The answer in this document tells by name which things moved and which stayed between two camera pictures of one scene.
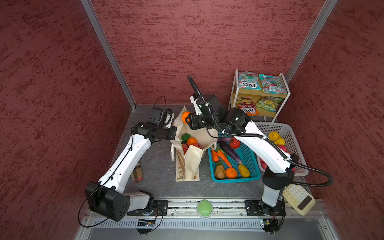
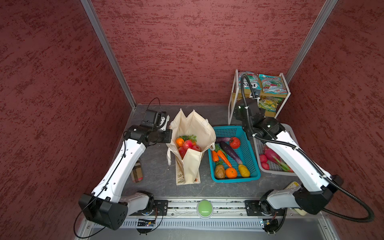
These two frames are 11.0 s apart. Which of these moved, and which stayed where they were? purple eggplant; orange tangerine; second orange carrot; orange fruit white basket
Moved: orange fruit white basket
Stayed: purple eggplant; orange tangerine; second orange carrot
